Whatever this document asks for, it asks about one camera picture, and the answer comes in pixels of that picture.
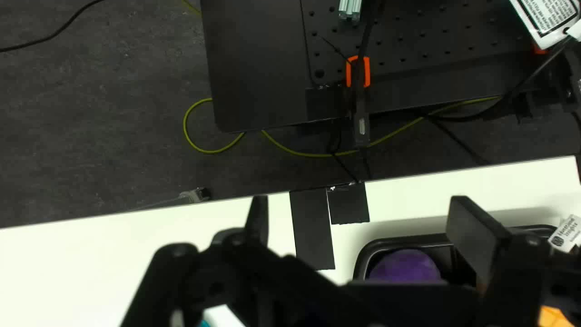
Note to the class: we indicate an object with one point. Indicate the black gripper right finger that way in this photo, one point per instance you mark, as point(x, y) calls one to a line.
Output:
point(477, 243)

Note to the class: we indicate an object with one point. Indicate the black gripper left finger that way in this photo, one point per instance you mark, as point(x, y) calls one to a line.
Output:
point(256, 221)

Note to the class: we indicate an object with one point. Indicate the black plastic tray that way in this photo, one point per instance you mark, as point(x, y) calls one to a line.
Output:
point(399, 241)

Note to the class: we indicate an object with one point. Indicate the purple plush toy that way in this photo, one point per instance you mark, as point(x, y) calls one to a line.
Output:
point(401, 270)

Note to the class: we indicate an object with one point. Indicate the black tape strip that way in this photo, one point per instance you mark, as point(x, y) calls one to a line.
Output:
point(347, 203)

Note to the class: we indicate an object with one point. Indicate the orange black clamp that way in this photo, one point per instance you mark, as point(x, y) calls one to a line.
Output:
point(348, 74)

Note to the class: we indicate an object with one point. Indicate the teal tool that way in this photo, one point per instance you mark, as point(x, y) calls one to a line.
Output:
point(348, 10)

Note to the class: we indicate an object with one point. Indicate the white printed label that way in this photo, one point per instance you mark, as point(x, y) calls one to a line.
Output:
point(544, 19)

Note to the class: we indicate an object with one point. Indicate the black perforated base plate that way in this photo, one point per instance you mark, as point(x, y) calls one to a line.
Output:
point(272, 61)

